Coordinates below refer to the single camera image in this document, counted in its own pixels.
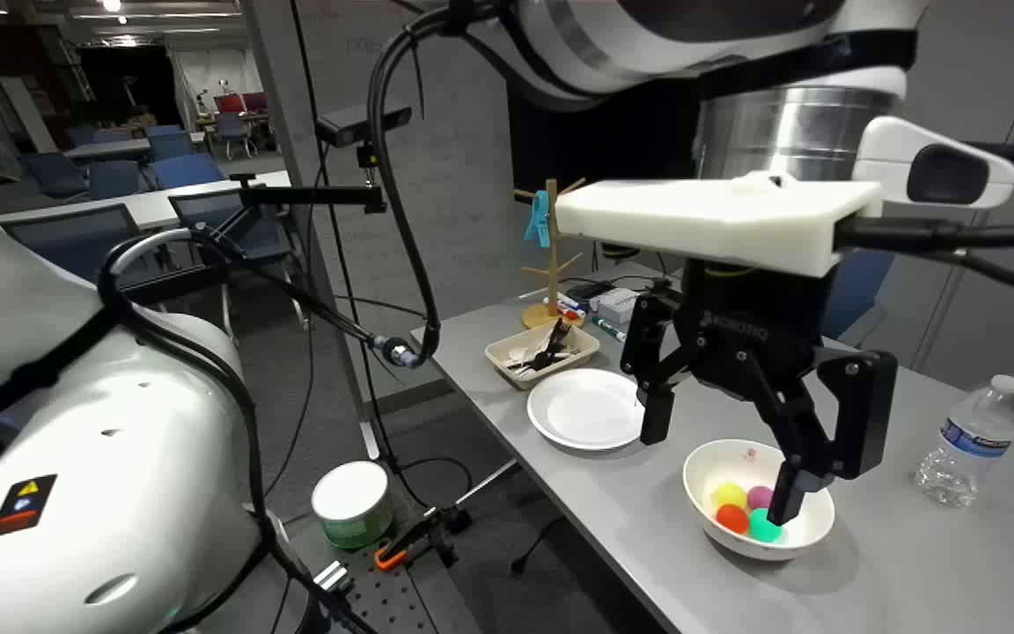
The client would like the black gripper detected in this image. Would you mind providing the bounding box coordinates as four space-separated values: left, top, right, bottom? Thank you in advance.
615 256 901 530

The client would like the yellow ball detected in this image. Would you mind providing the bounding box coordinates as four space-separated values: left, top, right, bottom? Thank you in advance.
707 480 750 516

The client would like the orange ball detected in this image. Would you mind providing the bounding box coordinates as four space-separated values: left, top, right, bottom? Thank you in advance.
713 505 752 539

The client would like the green ball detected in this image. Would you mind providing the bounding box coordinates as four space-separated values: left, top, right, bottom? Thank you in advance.
747 512 788 545

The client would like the white bowl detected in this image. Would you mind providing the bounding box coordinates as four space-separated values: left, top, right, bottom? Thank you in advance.
678 437 839 564

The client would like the small white blue box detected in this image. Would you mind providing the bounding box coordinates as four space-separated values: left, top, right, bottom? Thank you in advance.
583 279 645 336

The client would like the black tool in tray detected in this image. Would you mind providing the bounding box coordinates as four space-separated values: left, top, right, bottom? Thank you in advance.
504 314 576 376

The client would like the clear plastic water bottle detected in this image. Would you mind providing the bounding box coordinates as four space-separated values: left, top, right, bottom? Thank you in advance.
910 370 1014 516

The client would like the beige shallow tray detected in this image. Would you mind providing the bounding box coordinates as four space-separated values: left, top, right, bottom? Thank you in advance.
482 326 605 393

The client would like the wooden mug tree stand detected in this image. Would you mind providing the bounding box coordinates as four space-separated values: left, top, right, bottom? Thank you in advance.
510 172 592 336

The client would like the blue cloth on stand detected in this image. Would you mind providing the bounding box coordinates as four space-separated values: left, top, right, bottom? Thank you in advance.
522 188 558 255

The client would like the orange black clamp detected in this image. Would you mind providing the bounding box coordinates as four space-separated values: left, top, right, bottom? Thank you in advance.
370 505 474 579

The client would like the white green tub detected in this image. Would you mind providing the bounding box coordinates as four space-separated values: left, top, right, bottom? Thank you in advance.
311 457 399 557

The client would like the blue background chair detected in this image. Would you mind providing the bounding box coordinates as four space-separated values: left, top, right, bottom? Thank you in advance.
144 153 228 194

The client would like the white background desk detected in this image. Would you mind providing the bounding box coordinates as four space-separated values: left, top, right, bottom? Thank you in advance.
0 171 297 237

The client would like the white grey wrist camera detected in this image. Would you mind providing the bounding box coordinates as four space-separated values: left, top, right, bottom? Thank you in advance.
850 113 1014 214

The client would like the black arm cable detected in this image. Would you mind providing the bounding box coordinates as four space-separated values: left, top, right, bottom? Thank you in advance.
93 0 510 634

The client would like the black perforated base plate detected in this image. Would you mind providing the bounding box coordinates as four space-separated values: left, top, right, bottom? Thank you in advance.
292 542 488 634

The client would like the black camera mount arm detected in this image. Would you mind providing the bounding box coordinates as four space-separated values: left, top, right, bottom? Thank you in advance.
231 172 389 219

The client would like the black exterior camera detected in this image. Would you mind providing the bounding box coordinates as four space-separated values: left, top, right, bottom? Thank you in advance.
315 103 416 153

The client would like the grey aluminium post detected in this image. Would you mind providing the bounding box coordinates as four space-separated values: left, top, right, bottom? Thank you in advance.
238 0 387 469

